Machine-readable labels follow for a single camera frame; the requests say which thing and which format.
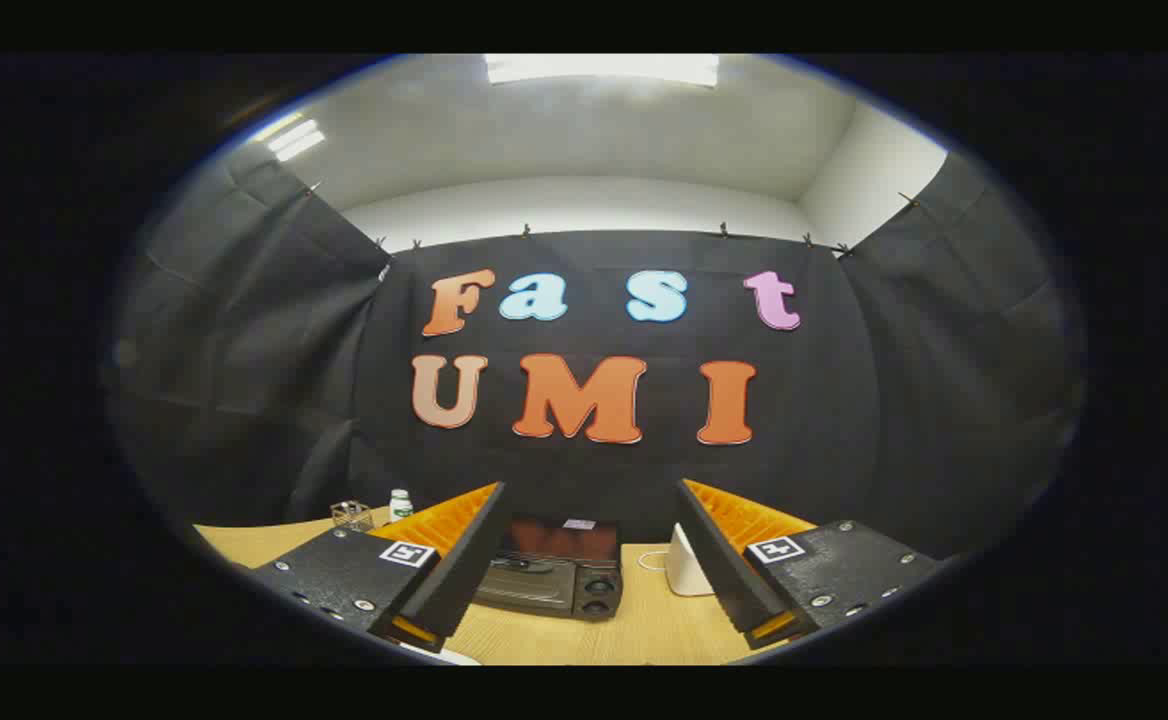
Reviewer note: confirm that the black toaster oven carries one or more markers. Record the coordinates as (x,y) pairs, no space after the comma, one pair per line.
(544,592)

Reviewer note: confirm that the black backdrop cloth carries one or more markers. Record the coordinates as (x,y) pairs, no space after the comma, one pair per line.
(844,400)

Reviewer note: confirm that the white boxy appliance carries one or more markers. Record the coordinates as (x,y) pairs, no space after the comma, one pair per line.
(689,570)

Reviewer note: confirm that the white ceramic plate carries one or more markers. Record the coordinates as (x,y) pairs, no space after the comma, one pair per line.
(454,657)

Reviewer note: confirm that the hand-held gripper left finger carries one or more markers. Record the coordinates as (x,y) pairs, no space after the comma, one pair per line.
(464,570)

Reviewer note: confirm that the ceiling light panel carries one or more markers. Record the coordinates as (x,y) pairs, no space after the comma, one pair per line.
(294,138)
(599,68)

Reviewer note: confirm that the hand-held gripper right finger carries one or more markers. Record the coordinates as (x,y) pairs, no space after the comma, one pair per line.
(719,560)

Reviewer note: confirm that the white bottle with green label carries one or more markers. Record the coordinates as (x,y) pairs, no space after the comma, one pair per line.
(400,506)

